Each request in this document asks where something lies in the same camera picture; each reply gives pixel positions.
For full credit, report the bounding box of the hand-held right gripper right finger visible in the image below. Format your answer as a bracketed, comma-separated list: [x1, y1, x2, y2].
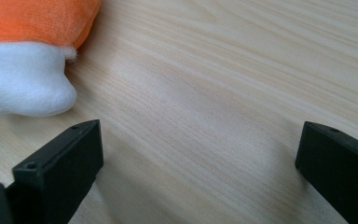
[295, 120, 358, 224]

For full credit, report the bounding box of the orange and white plush toy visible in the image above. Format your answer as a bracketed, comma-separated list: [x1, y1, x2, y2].
[0, 0, 103, 119]

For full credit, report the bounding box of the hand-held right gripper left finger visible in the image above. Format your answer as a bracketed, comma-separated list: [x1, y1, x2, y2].
[5, 119, 104, 224]

